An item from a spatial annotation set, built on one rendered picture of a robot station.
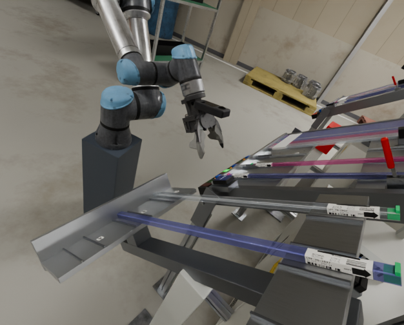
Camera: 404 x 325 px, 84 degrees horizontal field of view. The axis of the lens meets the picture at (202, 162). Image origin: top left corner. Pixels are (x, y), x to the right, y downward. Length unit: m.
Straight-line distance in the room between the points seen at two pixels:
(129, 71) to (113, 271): 0.95
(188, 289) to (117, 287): 0.85
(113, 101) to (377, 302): 1.11
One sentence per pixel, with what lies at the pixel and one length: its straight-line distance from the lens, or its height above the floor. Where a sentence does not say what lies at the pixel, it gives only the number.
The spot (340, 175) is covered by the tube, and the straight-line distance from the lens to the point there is 0.64.
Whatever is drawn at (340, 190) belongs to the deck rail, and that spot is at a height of 0.97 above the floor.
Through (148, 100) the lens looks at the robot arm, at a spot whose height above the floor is 0.76.
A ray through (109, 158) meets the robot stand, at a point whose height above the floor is 0.52.
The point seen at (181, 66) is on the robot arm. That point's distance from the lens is 0.76.
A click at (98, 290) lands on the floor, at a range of 1.28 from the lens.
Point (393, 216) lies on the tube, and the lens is 0.37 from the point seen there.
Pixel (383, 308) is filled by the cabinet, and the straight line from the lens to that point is 1.01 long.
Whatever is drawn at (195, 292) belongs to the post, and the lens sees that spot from 0.44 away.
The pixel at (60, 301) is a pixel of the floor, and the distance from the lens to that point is 1.28.
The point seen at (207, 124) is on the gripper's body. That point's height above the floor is 0.85.
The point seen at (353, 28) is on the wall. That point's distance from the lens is 5.26.
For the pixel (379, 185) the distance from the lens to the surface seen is 0.60.
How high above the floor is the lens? 1.21
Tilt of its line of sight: 38 degrees down
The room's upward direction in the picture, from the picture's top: 23 degrees clockwise
